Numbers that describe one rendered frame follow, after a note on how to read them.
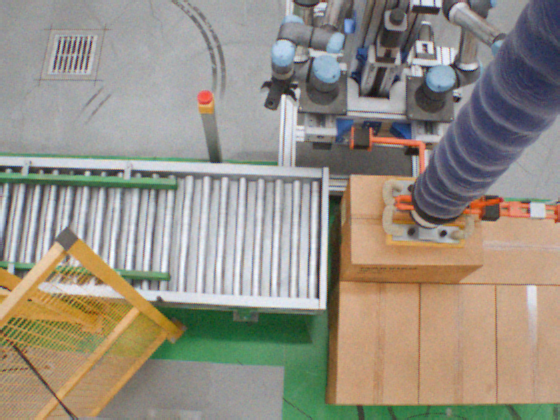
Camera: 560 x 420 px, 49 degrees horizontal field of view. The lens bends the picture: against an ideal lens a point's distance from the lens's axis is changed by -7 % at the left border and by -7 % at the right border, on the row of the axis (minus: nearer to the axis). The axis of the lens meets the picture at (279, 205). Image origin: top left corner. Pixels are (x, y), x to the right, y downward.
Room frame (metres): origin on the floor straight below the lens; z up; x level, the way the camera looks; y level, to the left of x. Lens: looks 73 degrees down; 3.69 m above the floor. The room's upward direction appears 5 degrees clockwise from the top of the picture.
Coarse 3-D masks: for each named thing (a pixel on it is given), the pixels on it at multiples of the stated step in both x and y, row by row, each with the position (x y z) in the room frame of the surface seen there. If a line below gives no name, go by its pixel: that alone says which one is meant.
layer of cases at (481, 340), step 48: (336, 240) 0.86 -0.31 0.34; (528, 240) 0.88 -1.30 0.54; (336, 288) 0.59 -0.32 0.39; (384, 288) 0.58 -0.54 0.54; (432, 288) 0.60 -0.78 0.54; (480, 288) 0.61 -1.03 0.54; (528, 288) 0.62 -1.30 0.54; (336, 336) 0.34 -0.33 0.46; (384, 336) 0.35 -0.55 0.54; (432, 336) 0.36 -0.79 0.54; (480, 336) 0.37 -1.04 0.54; (528, 336) 0.38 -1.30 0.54; (336, 384) 0.10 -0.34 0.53; (384, 384) 0.11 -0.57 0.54; (432, 384) 0.12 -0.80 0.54; (480, 384) 0.13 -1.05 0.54; (528, 384) 0.14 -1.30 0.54
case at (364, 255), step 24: (360, 192) 0.92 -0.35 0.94; (360, 216) 0.82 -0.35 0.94; (408, 216) 0.83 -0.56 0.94; (360, 240) 0.71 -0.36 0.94; (384, 240) 0.72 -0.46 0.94; (480, 240) 0.75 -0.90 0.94; (360, 264) 0.61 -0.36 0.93; (384, 264) 0.61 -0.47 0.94; (408, 264) 0.62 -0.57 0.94; (432, 264) 0.63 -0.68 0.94; (456, 264) 0.63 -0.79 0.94; (480, 264) 0.64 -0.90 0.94
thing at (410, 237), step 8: (392, 224) 0.75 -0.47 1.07; (400, 224) 0.76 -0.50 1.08; (408, 224) 0.76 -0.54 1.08; (448, 224) 0.77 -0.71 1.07; (408, 232) 0.72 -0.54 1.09; (416, 232) 0.73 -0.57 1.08; (440, 232) 0.73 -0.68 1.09; (448, 232) 0.74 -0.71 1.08; (392, 240) 0.69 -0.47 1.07; (400, 240) 0.69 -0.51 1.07; (408, 240) 0.69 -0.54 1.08; (416, 240) 0.69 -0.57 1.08; (424, 240) 0.70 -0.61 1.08; (432, 240) 0.70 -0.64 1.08; (440, 240) 0.70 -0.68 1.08; (448, 240) 0.70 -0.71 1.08; (456, 240) 0.71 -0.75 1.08; (464, 240) 0.71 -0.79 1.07
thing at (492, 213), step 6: (480, 198) 0.86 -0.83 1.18; (486, 198) 0.86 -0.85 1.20; (492, 198) 0.86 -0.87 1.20; (498, 204) 0.84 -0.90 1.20; (486, 210) 0.81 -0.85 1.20; (492, 210) 0.81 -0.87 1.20; (498, 210) 0.81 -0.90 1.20; (480, 216) 0.79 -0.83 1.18; (486, 216) 0.78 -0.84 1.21; (492, 216) 0.78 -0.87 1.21; (498, 216) 0.79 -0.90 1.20
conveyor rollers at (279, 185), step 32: (192, 192) 0.99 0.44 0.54; (224, 192) 1.00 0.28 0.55; (256, 192) 1.02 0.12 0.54; (0, 224) 0.73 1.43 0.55; (32, 224) 0.75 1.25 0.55; (64, 224) 0.77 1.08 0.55; (96, 224) 0.78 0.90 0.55; (128, 224) 0.80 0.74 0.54; (224, 224) 0.84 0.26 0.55; (256, 224) 0.85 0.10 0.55; (0, 256) 0.57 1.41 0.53; (32, 256) 0.59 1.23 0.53; (128, 256) 0.64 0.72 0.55; (160, 256) 0.65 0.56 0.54; (224, 256) 0.68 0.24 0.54; (256, 256) 0.69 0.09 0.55; (160, 288) 0.49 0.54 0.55; (256, 288) 0.54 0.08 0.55
